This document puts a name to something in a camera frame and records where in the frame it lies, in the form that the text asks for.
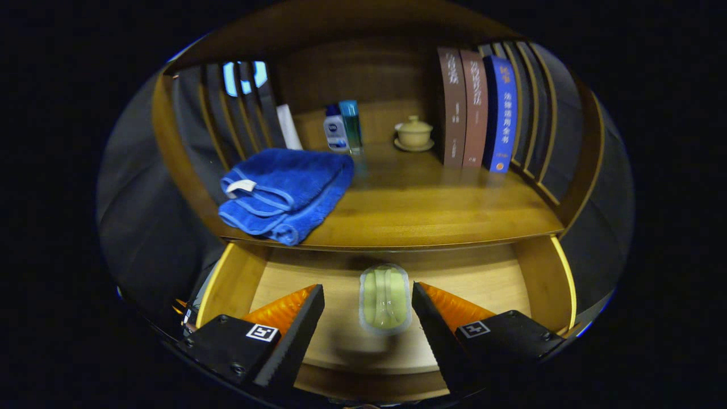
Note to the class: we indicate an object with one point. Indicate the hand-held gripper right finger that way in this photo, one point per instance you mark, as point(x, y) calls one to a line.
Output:
point(440, 335)

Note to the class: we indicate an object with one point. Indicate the wooden countertop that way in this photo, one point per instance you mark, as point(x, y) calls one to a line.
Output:
point(426, 210)

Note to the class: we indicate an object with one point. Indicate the teal bottle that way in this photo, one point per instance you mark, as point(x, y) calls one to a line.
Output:
point(352, 125)

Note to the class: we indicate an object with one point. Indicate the wooden cabinet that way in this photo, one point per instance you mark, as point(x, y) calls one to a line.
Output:
point(352, 68)

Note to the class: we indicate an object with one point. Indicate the white bottle with blue cap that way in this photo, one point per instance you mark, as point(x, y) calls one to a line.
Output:
point(335, 133)

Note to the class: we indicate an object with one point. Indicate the wooden drawer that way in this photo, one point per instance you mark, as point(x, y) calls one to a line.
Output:
point(483, 284)

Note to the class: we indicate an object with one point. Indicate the reddish brown book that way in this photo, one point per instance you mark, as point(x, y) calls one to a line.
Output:
point(475, 108)

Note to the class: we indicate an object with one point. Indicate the dark brown book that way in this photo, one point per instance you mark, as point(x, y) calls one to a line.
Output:
point(451, 108)

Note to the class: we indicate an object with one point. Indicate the folded blue towel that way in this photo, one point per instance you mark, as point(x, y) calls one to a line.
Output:
point(284, 193)

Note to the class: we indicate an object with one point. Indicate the blue book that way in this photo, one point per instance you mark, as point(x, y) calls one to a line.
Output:
point(502, 113)

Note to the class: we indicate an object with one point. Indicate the white card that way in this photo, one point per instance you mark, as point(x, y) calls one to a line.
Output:
point(288, 128)

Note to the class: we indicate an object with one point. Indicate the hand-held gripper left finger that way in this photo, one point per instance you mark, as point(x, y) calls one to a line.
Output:
point(295, 335)

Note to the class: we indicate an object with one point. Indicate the beige lidded teacup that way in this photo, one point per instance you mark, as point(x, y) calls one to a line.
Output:
point(414, 135)

